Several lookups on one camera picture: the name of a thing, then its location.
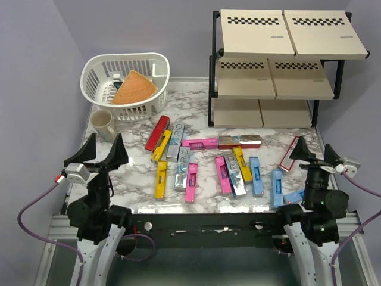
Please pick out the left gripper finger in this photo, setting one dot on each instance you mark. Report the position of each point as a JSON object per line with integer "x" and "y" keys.
{"x": 117, "y": 156}
{"x": 87, "y": 152}

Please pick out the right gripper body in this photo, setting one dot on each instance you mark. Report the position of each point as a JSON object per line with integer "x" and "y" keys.
{"x": 315, "y": 164}

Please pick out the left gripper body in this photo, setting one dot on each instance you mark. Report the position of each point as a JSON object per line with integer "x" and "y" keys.
{"x": 94, "y": 168}

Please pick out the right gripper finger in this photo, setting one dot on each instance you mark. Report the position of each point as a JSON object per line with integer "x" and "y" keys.
{"x": 301, "y": 151}
{"x": 331, "y": 157}

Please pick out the silver blue toothpaste box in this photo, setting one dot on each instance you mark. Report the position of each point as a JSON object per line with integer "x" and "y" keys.
{"x": 235, "y": 175}
{"x": 182, "y": 169}
{"x": 175, "y": 141}

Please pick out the pink toothpaste box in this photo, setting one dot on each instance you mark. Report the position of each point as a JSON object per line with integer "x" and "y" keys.
{"x": 223, "y": 177}
{"x": 190, "y": 192}

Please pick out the pink toothpaste box horizontal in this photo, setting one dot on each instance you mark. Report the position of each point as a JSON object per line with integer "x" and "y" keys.
{"x": 195, "y": 144}

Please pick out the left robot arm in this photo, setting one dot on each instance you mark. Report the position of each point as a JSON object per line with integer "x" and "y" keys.
{"x": 99, "y": 224}

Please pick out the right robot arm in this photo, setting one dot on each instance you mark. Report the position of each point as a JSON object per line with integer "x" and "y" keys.
{"x": 311, "y": 226}

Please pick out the black three-tier shelf rack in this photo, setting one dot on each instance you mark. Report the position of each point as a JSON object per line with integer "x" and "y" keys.
{"x": 276, "y": 66}

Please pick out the red white toothpaste box right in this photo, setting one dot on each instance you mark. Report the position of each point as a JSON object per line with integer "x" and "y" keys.
{"x": 287, "y": 163}

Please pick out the beige ceramic mug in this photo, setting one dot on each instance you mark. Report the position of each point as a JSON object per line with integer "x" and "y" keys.
{"x": 103, "y": 122}

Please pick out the light blue toothpaste box corner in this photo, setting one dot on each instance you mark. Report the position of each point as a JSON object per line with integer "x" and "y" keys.
{"x": 294, "y": 197}

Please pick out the yellow toothpaste box upper left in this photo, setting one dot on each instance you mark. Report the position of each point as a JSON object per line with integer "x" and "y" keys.
{"x": 159, "y": 151}

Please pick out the yellow toothpaste box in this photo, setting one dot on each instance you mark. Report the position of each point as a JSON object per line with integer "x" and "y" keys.
{"x": 160, "y": 180}
{"x": 159, "y": 151}
{"x": 245, "y": 171}

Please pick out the yellow toothpaste box lower left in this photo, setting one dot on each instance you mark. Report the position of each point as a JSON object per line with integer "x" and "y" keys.
{"x": 160, "y": 180}

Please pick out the light blue toothpaste box right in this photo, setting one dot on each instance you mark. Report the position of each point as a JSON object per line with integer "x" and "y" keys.
{"x": 276, "y": 188}

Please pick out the light blue toothpaste box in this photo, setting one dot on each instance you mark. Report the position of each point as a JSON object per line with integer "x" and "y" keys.
{"x": 257, "y": 184}
{"x": 276, "y": 188}

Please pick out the red toothpaste box left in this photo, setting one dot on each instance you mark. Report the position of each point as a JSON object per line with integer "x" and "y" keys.
{"x": 155, "y": 138}

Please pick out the light blue toothpaste box centre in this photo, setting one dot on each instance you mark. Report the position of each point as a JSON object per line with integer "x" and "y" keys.
{"x": 257, "y": 184}

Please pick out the yellow toothpaste box centre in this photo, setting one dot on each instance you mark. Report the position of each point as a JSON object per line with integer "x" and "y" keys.
{"x": 245, "y": 171}

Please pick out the orange woven fan mat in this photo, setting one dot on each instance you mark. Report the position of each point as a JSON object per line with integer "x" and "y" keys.
{"x": 135, "y": 88}

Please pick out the white plastic basket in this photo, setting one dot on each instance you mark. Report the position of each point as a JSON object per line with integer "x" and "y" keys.
{"x": 100, "y": 73}

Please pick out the black item in basket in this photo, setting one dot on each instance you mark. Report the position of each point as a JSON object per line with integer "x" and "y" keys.
{"x": 117, "y": 81}

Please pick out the silver red toothpaste box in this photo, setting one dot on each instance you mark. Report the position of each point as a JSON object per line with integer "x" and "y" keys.
{"x": 243, "y": 141}

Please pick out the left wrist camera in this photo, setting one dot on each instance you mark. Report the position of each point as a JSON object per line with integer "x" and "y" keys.
{"x": 75, "y": 173}

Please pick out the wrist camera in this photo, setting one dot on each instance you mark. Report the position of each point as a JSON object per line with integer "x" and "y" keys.
{"x": 348, "y": 166}
{"x": 75, "y": 173}

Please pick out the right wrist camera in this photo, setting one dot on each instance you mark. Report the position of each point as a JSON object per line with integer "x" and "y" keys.
{"x": 348, "y": 166}

